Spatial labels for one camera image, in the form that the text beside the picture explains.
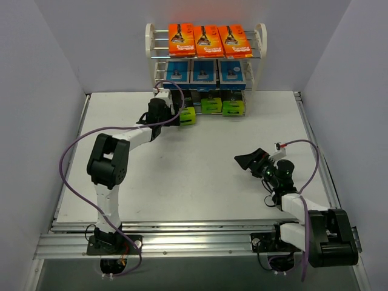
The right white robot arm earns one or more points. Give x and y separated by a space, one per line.
323 234

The Harry's blade cartridge pack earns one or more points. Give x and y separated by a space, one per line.
203 75

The white chrome-bar shelf rack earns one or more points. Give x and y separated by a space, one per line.
208 46

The grey Harry's box blue razor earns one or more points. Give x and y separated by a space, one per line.
231 75

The orange Gillette Fusion5 razor box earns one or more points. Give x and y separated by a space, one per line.
234 42

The aluminium rail base frame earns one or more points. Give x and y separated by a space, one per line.
184 193

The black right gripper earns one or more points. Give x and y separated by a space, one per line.
257 162

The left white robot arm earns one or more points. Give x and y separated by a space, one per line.
107 167

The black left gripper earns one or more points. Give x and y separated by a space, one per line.
171 112

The small orange Gillette razor box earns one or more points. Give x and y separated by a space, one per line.
181 40

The black green Gillette Labs carton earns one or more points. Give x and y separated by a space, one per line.
211 102

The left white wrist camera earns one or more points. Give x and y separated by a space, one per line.
163 94

